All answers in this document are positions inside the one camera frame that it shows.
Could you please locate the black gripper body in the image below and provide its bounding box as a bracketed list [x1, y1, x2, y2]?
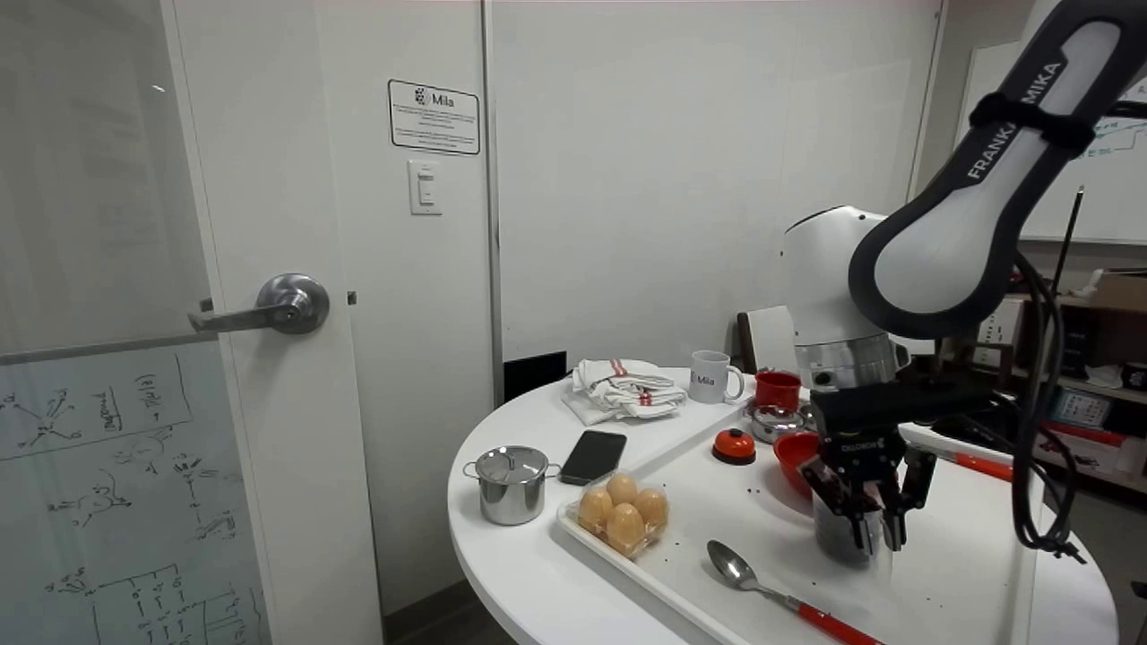
[808, 381, 927, 483]

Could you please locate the clear mug with coffee beans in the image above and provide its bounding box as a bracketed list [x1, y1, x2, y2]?
[814, 492, 897, 571]

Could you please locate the red bowl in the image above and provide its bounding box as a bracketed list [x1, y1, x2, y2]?
[769, 427, 832, 501]

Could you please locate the red mug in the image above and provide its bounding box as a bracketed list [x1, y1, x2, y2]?
[754, 367, 807, 416]

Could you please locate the white mug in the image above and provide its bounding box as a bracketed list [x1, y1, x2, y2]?
[689, 347, 750, 409]

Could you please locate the small orange round timer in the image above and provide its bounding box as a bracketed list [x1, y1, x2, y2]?
[708, 427, 758, 464]

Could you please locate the white plastic tray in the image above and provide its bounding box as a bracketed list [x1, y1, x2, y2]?
[547, 397, 1037, 645]

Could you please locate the clear pack of brown eggs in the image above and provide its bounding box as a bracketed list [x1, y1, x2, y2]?
[572, 473, 673, 562]

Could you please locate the cluttered storage shelf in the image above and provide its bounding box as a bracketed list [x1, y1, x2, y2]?
[1014, 265, 1147, 495]

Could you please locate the black smartphone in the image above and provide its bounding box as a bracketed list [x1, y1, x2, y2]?
[555, 427, 630, 488]

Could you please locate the black box behind table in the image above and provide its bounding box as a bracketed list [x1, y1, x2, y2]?
[499, 347, 568, 405]

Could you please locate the small steel pot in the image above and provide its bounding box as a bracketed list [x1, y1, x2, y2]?
[463, 442, 558, 530]

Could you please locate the white door with glass panel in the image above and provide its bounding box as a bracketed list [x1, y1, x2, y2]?
[0, 0, 388, 645]

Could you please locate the spoon with red handle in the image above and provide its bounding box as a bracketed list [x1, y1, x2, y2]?
[701, 537, 881, 645]

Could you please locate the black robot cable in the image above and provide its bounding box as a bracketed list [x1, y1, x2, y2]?
[1010, 188, 1088, 567]

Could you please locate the white light switch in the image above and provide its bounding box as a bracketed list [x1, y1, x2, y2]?
[405, 158, 444, 219]

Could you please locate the white wall sign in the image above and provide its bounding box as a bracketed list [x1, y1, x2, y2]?
[388, 75, 482, 158]

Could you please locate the silver door lever handle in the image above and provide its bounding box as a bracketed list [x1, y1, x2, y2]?
[185, 272, 332, 336]

